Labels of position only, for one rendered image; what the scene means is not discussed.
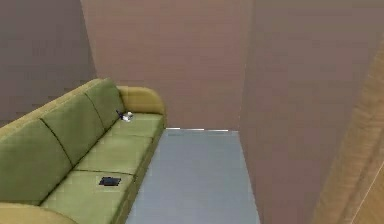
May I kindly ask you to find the green sofa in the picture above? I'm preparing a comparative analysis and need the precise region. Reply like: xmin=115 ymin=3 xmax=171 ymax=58
xmin=0 ymin=77 xmax=167 ymax=224

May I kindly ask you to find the black flat rectangle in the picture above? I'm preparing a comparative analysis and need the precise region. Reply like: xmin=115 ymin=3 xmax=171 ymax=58
xmin=98 ymin=176 xmax=122 ymax=187

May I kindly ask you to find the small white and black object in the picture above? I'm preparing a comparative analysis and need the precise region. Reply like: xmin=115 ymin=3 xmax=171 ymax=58
xmin=115 ymin=109 xmax=135 ymax=123

